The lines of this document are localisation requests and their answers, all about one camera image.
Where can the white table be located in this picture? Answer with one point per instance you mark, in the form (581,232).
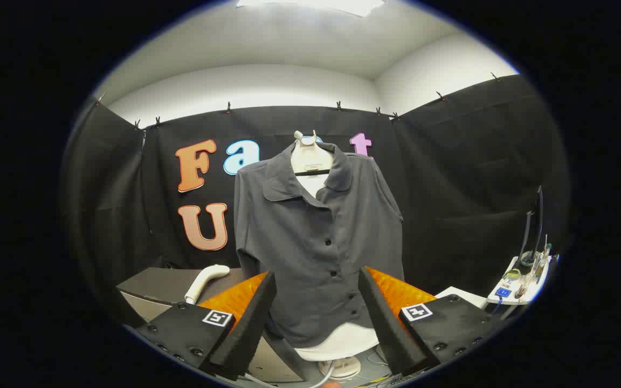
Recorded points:
(464,296)

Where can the round white mannequin base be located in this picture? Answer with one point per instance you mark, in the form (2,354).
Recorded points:
(343,369)

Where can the grey button shirt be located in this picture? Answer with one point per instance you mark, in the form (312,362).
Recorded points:
(310,242)

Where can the row of black cloth clips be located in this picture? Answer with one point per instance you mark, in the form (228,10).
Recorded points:
(338,105)

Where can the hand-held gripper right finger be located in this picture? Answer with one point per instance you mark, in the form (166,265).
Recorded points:
(391,334)

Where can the ceiling light panel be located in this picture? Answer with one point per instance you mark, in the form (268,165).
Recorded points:
(316,4)

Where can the white mannequin torso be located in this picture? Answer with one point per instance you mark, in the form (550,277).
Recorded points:
(310,159)

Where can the white shelf with small items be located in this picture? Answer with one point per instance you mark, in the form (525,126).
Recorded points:
(511,299)

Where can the small blue device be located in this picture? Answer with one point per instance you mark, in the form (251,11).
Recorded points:
(503,292)

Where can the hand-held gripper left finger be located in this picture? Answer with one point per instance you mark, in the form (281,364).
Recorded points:
(251,328)

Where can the grey cabinet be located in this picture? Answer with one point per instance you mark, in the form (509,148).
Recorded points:
(154,283)

